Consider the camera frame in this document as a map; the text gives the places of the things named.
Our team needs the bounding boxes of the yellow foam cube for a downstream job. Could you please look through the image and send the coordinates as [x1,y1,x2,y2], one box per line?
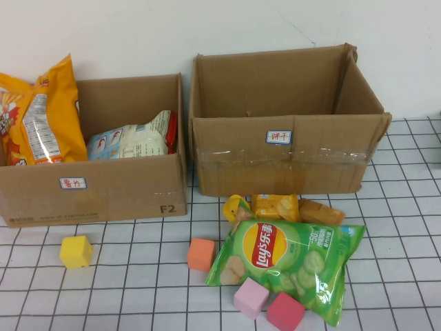
[59,234,94,270]

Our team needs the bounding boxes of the large orange chips bag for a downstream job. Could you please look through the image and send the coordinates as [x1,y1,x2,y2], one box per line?
[0,53,89,166]

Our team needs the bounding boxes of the green Lay's chips bag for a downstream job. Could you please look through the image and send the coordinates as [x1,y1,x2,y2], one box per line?
[205,201,366,328]

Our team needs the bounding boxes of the light pink foam cube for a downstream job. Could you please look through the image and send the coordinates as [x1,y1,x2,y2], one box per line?
[233,277,270,320]

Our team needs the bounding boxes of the dark pink foam cube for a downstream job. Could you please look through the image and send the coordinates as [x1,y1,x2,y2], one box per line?
[267,291,306,327]

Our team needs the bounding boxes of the white and blue snack bag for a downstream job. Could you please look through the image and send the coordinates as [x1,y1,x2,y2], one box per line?
[85,110,172,160]

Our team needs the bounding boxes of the taped cardboard box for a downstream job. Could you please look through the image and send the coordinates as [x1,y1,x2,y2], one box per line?
[188,43,393,197]

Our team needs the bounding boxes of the small yellow snack packet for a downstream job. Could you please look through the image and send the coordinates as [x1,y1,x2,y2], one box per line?
[251,193,300,223]

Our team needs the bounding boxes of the white label with red writing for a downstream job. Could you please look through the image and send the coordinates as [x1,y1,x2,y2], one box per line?
[59,177,88,190]
[265,130,293,146]

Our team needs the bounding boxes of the orange foam cube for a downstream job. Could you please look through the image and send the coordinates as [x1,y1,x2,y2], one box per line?
[187,237,216,272]

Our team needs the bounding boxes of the white black-grid tablecloth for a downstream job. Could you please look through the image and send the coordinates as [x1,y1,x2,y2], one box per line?
[0,117,441,331]

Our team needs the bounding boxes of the cardboard box with F2 print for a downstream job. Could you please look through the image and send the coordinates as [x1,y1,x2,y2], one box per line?
[0,72,189,229]

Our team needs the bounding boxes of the yellow round toy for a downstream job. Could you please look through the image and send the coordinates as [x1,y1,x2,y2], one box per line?
[223,194,251,223]

